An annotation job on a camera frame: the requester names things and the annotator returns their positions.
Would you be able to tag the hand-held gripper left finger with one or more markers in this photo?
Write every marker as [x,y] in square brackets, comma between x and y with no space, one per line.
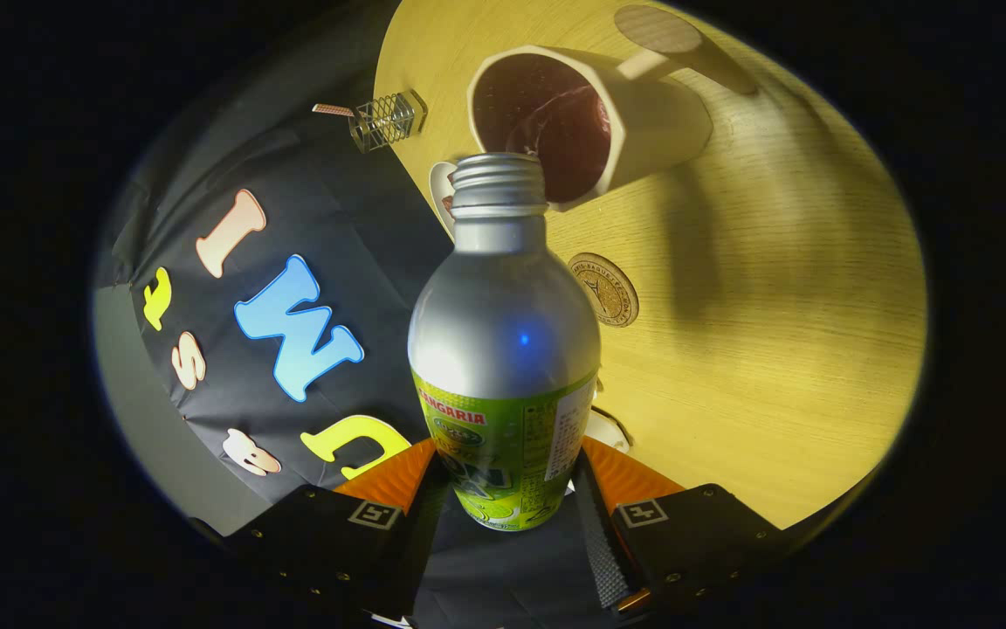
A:
[372,542]

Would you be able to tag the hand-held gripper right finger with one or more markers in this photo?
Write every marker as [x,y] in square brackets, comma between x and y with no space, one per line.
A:
[603,550]

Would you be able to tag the silver bottle with green label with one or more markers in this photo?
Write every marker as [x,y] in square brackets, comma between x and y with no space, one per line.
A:
[503,332]

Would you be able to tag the round cork coaster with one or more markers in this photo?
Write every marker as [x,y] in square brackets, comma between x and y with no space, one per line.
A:
[604,290]

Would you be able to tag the white divided dish with beans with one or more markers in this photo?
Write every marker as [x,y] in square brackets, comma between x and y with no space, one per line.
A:
[603,430]

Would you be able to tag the wooden table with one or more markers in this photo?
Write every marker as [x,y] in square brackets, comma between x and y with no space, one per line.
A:
[774,349]

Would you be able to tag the white oval plate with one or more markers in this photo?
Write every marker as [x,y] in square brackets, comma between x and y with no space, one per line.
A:
[439,183]

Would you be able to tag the pink checked stick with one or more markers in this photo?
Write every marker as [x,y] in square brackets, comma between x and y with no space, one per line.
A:
[333,110]

